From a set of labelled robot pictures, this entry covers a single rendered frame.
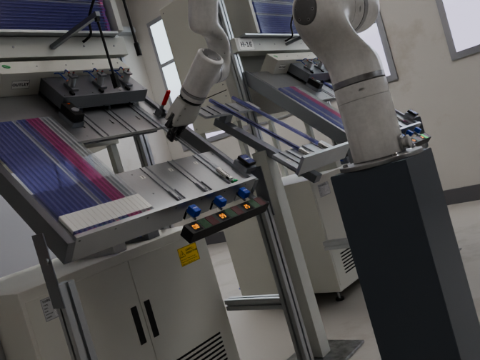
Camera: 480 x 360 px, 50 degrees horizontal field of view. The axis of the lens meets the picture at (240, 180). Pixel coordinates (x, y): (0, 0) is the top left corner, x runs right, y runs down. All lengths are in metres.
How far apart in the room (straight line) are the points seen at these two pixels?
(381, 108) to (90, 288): 0.96
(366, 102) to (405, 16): 3.29
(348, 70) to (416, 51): 3.23
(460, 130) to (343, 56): 3.21
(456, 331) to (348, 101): 0.54
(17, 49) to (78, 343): 1.01
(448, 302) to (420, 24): 3.39
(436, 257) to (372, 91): 0.38
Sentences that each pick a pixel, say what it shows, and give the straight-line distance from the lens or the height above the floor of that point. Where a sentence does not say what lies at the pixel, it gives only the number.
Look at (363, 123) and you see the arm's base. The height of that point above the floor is 0.79.
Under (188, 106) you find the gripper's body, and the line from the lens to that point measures 1.63.
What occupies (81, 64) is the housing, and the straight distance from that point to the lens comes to 1.91.
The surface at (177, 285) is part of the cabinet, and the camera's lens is 1.78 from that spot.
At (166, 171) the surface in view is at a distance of 1.55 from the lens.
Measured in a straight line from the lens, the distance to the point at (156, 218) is 1.35.
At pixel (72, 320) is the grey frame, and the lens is 1.21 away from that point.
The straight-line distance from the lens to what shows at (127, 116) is 1.80.
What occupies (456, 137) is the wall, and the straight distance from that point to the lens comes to 4.34.
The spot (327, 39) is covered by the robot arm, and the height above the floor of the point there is 0.99.
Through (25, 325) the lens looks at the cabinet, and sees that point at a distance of 1.51.
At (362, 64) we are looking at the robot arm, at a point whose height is 0.92.
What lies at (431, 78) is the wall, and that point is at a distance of 4.35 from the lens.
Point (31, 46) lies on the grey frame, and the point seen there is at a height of 1.35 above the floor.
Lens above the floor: 0.79
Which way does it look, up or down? 2 degrees down
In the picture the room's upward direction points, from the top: 16 degrees counter-clockwise
